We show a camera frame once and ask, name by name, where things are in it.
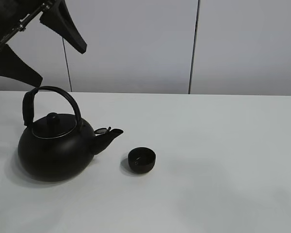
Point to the small black teacup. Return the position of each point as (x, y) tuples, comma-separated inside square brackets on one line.
[(141, 160)]

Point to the black round teapot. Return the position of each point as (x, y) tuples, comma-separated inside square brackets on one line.
[(58, 147)]

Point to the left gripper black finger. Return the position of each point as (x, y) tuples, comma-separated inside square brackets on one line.
[(56, 16), (11, 66)]

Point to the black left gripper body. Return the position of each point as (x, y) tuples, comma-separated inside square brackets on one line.
[(15, 15)]

